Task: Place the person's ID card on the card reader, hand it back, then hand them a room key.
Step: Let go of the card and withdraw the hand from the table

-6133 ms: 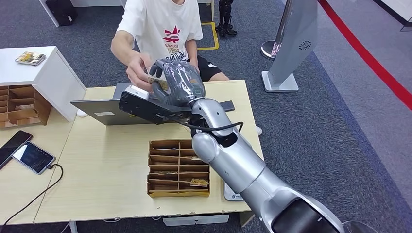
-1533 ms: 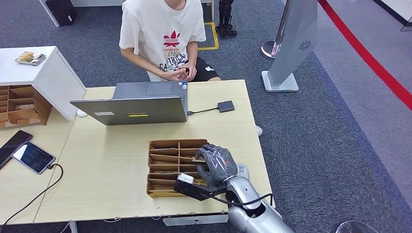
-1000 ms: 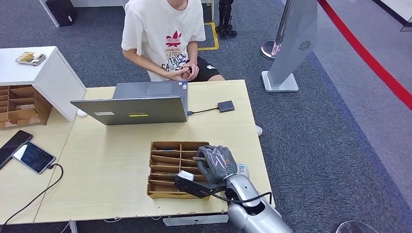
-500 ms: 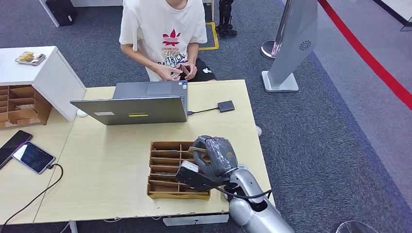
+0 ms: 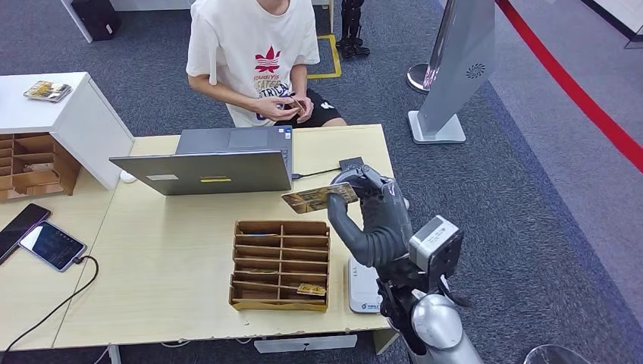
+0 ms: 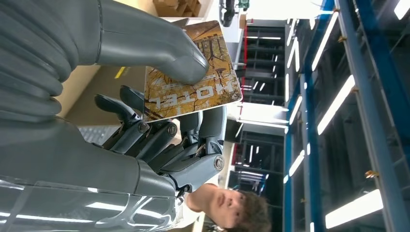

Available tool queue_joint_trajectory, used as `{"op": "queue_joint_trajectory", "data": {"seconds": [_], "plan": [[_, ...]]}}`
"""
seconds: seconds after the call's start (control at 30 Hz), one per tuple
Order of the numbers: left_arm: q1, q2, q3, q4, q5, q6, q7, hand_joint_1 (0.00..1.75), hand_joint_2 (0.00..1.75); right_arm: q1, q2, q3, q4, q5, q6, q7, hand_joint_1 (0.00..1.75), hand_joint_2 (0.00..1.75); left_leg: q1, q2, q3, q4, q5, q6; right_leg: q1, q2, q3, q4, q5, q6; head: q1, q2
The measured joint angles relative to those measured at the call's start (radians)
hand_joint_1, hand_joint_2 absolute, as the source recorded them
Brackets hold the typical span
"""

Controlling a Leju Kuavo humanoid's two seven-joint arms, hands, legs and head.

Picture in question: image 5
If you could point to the grey laptop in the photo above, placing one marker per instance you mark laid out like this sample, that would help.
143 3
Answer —
201 173

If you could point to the black square usb hub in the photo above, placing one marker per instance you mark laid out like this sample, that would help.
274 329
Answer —
350 163

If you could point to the white mouse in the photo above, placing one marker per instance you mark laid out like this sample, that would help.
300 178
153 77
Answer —
127 177

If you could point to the blue card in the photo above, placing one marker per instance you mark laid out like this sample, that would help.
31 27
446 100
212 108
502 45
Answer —
262 235

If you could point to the person's right hand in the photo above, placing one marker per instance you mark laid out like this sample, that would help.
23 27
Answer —
274 106

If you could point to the phone with lit screen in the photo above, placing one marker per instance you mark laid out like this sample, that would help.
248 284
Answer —
52 247

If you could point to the white card reader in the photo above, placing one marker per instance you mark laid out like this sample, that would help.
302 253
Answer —
359 291

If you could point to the gold room key card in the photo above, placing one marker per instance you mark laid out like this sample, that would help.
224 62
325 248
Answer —
311 198
311 290

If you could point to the stack of gold cards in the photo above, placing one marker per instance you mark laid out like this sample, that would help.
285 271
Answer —
47 91

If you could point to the wooden pigeonhole organiser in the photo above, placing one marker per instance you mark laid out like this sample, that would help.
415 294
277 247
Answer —
68 171

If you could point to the white furniture leg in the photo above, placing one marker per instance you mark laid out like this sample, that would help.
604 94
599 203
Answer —
76 21

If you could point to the white cabinet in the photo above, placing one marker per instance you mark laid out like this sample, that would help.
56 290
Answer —
75 126

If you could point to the wooden card organiser box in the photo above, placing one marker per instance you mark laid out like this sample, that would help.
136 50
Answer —
251 305

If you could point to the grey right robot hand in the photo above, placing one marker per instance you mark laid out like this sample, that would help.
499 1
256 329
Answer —
382 226

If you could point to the chrome stanchion base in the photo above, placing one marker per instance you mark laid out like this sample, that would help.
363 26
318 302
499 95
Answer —
417 78

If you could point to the person's left hand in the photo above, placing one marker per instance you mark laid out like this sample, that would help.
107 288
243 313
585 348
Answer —
307 113

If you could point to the dark round stool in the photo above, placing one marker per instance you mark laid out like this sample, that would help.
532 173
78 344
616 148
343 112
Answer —
552 357

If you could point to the person's left forearm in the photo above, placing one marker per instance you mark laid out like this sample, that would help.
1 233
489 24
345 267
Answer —
300 80

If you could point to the grey kiosk stand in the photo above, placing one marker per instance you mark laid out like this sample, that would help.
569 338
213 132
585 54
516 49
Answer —
457 65

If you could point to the person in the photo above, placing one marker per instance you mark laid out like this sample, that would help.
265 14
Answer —
246 45

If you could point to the black case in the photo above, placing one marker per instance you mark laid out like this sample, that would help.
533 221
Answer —
97 19

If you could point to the person's right forearm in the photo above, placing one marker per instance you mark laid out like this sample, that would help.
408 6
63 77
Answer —
221 93

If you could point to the black robot legs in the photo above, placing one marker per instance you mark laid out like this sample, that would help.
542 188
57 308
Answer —
351 49

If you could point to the grey under-desk tray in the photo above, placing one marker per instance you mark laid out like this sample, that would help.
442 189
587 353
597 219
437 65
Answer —
301 344

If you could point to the black phone with dark screen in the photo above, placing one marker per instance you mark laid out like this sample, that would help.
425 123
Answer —
21 228

